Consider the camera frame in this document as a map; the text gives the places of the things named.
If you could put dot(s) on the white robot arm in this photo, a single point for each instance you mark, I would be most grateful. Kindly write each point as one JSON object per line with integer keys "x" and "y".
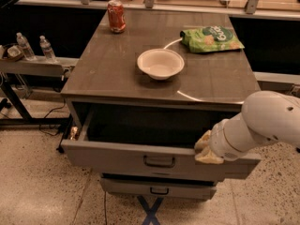
{"x": 266, "y": 117}

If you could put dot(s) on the grey drawer cabinet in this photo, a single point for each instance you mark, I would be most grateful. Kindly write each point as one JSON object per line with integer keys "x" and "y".
{"x": 110, "y": 97}

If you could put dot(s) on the green chip bag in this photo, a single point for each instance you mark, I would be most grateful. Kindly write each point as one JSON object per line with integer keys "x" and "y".
{"x": 210, "y": 39}

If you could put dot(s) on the clear water bottle left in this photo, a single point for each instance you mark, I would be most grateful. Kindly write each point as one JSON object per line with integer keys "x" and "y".
{"x": 25, "y": 47}

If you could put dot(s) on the grey drawer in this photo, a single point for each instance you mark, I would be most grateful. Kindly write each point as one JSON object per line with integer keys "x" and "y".
{"x": 125, "y": 157}
{"x": 186, "y": 191}

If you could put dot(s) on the white paper bowl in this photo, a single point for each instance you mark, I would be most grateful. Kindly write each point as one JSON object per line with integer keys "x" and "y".
{"x": 160, "y": 64}

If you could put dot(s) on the clear water bottle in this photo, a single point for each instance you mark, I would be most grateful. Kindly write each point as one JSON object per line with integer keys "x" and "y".
{"x": 47, "y": 49}
{"x": 25, "y": 47}

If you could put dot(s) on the clear water bottle right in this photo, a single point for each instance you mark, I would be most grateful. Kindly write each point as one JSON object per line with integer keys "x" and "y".
{"x": 47, "y": 49}

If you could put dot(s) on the grey top drawer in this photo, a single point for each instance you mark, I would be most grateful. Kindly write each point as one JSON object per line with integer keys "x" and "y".
{"x": 125, "y": 157}

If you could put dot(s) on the grey bottom drawer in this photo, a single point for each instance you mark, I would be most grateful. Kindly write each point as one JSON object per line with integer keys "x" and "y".
{"x": 186, "y": 191}

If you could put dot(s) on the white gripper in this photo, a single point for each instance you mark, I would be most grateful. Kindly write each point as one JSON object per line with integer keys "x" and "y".
{"x": 222, "y": 142}

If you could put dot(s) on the orange soda can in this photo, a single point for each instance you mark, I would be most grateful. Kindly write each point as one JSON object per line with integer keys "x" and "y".
{"x": 116, "y": 16}

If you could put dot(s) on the small bowl on side table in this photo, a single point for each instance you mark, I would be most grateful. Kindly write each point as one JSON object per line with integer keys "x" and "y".
{"x": 12, "y": 53}

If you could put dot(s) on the grey side table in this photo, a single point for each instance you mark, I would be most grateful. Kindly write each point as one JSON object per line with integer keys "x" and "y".
{"x": 38, "y": 67}

